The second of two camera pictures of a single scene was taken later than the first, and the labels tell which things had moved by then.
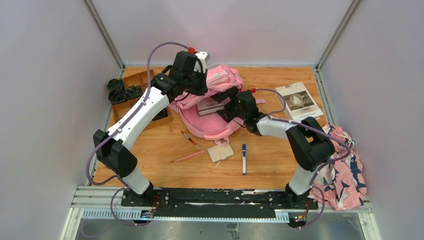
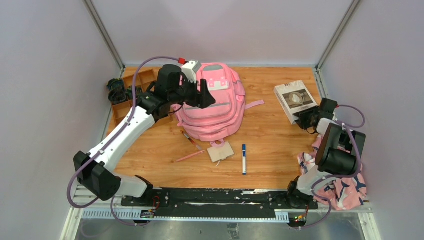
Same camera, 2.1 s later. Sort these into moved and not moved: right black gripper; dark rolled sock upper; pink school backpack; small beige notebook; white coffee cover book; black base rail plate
Moved: right black gripper; pink school backpack
Not moved: dark rolled sock upper; black base rail plate; white coffee cover book; small beige notebook
